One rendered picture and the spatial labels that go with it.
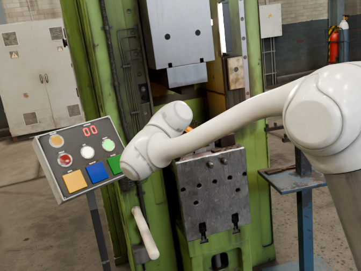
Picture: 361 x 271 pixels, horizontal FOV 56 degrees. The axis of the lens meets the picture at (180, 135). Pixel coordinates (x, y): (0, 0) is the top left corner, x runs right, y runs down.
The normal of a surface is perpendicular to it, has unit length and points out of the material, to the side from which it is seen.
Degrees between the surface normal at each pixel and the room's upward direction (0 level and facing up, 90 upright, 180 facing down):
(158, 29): 90
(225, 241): 90
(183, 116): 67
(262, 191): 90
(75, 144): 60
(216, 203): 90
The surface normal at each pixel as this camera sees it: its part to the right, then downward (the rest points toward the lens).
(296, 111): -0.61, 0.24
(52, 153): 0.51, -0.37
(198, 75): 0.30, 0.23
